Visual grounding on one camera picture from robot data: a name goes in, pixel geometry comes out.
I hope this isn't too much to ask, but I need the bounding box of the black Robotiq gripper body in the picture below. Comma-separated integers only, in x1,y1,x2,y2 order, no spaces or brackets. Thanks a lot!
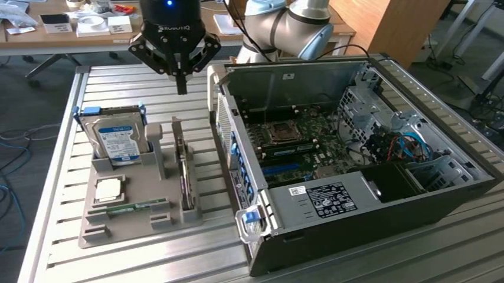
139,0,209,60

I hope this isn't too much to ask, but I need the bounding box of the graphics card with metal bracket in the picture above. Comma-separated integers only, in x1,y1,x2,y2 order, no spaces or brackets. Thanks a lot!
171,116,197,212

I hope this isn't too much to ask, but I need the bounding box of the stack of white papers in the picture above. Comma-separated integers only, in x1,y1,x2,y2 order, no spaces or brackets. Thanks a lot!
214,13,247,36

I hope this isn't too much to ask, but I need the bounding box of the small white box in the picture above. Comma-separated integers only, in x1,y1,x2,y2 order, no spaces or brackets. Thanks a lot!
107,15,134,34

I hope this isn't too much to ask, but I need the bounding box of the white box with tape roll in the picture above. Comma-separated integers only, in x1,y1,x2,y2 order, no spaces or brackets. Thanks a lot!
76,16,111,38

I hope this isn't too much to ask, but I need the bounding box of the white box with black top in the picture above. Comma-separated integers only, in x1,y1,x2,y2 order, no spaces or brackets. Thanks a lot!
40,14,74,34

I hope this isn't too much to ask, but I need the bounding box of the wooden desk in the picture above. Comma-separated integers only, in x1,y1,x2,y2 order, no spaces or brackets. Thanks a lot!
0,0,357,57

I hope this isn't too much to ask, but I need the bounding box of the hard disk in blue caddy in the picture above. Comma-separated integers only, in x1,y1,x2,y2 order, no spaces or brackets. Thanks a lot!
72,101,149,167

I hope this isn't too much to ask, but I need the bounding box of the CPU socket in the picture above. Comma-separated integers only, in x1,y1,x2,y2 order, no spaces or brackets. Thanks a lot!
266,121,304,145

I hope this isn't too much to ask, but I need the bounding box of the clear plastic bag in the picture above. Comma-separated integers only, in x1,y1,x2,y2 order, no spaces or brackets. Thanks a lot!
0,1,39,28

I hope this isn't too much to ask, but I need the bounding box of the blue expansion slot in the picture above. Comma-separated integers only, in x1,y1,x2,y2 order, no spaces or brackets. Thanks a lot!
262,163,300,175

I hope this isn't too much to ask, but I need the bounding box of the green motherboard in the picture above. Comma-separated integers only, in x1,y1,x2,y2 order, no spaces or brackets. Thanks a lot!
242,104,360,188

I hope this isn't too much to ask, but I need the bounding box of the perforated metal drive cage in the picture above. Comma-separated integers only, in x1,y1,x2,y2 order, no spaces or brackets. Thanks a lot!
337,85,428,142

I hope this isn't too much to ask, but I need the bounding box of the grey parts rack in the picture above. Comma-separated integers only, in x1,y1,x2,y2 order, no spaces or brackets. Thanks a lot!
78,116,205,249

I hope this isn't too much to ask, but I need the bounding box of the silver CPU chip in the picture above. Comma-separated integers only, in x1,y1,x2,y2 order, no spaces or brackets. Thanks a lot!
94,178,123,203

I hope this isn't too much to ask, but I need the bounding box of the green RAM stick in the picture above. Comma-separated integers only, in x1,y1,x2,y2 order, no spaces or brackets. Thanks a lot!
87,199,167,215

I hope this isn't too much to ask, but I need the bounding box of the blue case latch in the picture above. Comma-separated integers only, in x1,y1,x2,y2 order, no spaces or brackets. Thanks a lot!
242,206,263,226

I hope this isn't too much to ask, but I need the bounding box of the grey power supply unit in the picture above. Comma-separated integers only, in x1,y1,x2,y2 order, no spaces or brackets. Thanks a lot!
267,172,385,229

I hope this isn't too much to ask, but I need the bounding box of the open black PC case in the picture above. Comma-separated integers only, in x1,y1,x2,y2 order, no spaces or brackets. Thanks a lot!
207,52,499,278

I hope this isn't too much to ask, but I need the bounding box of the silver disk bay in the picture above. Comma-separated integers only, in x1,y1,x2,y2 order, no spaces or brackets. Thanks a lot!
405,154,476,192

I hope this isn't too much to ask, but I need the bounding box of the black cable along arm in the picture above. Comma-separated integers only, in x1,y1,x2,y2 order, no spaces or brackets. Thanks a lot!
222,0,277,55

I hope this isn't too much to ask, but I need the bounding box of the white floor cable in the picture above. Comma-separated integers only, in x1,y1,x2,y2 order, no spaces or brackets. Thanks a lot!
0,122,63,142

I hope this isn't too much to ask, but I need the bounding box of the black cable behind case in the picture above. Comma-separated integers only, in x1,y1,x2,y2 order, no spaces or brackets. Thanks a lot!
333,43,373,60

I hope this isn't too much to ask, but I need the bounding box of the blue wire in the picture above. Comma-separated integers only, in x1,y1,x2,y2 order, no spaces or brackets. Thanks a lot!
397,132,435,163

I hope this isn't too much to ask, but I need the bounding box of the blue floor cable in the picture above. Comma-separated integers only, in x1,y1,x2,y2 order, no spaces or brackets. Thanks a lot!
0,141,31,254

